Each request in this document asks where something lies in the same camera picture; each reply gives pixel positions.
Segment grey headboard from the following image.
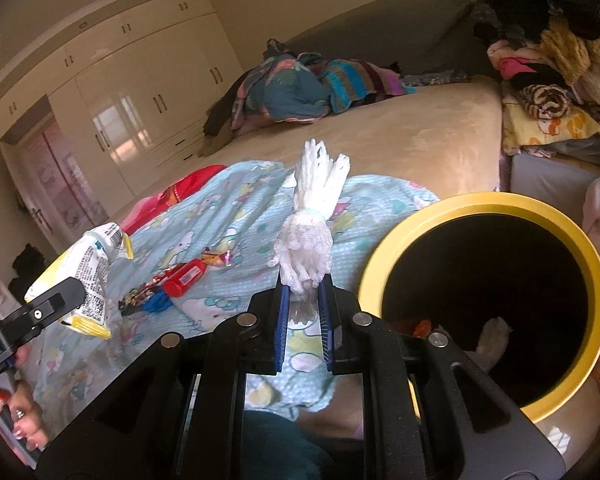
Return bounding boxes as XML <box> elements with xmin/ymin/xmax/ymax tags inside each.
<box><xmin>280</xmin><ymin>0</ymin><xmax>486</xmax><ymax>81</ymax></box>

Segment yellow and white snack packet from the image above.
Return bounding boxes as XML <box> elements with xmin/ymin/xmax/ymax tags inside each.
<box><xmin>24</xmin><ymin>222</ymin><xmax>135</xmax><ymax>339</ymax></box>

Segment person's left hand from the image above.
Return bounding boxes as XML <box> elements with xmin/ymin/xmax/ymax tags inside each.
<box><xmin>0</xmin><ymin>385</ymin><xmax>47</xmax><ymax>452</ymax></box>

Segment red blanket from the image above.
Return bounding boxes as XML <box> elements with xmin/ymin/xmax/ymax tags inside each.
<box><xmin>117</xmin><ymin>164</ymin><xmax>228</xmax><ymax>236</ymax></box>

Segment dark patterned cloth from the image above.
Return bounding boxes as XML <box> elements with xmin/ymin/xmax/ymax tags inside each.
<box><xmin>405</xmin><ymin>72</ymin><xmax>473</xmax><ymax>86</ymax></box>

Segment cream wardrobe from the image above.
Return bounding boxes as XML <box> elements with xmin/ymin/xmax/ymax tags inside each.
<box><xmin>0</xmin><ymin>0</ymin><xmax>246</xmax><ymax>201</ymax></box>

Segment black object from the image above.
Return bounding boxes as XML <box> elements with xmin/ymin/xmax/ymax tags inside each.
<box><xmin>10</xmin><ymin>244</ymin><xmax>48</xmax><ymax>291</ymax></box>

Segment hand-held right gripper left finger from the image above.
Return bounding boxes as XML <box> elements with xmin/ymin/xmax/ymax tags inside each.
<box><xmin>35</xmin><ymin>280</ymin><xmax>291</xmax><ymax>480</ymax></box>

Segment white foam net sleeve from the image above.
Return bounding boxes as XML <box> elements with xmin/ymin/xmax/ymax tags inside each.
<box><xmin>267</xmin><ymin>139</ymin><xmax>353</xmax><ymax>313</ymax></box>

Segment pile of clothes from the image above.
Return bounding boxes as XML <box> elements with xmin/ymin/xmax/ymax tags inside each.
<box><xmin>462</xmin><ymin>0</ymin><xmax>600</xmax><ymax>161</ymax></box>

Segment person's teal pants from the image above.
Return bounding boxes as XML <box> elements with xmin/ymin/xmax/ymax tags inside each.
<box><xmin>240</xmin><ymin>410</ymin><xmax>341</xmax><ymax>480</ymax></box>

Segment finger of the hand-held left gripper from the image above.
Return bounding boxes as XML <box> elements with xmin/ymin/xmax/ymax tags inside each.
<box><xmin>0</xmin><ymin>277</ymin><xmax>87</xmax><ymax>334</ymax></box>

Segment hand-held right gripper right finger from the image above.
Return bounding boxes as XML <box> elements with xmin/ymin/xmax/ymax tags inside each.
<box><xmin>316</xmin><ymin>277</ymin><xmax>566</xmax><ymax>480</ymax></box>

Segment pink printed door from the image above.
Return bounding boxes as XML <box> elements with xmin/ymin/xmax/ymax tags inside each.
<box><xmin>0</xmin><ymin>115</ymin><xmax>111</xmax><ymax>241</ymax></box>

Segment blue cartoon printed blanket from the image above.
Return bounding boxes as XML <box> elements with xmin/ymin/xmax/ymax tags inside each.
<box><xmin>27</xmin><ymin>160</ymin><xmax>443</xmax><ymax>421</ymax></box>

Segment blue plastic bag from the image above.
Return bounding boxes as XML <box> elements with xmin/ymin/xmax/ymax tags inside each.
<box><xmin>142</xmin><ymin>292</ymin><xmax>174</xmax><ymax>314</ymax></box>

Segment blue floral quilt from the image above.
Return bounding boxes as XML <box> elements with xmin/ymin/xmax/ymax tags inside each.
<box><xmin>232</xmin><ymin>52</ymin><xmax>341</xmax><ymax>133</ymax></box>

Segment dark snack packet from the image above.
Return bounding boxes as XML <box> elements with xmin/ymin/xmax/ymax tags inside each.
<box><xmin>120</xmin><ymin>272</ymin><xmax>170</xmax><ymax>316</ymax></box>

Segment dark brown cloth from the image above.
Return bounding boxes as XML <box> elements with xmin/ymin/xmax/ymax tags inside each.
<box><xmin>200</xmin><ymin>82</ymin><xmax>246</xmax><ymax>156</ymax></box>

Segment beige bed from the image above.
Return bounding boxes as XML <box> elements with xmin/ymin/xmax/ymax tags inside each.
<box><xmin>115</xmin><ymin>77</ymin><xmax>506</xmax><ymax>241</ymax></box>

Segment striped cloth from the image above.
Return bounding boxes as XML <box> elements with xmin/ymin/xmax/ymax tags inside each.
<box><xmin>325</xmin><ymin>59</ymin><xmax>416</xmax><ymax>113</ymax></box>

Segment yellow rimmed black trash bin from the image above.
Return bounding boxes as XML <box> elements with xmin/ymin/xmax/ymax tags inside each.
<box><xmin>357</xmin><ymin>192</ymin><xmax>600</xmax><ymax>423</ymax></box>

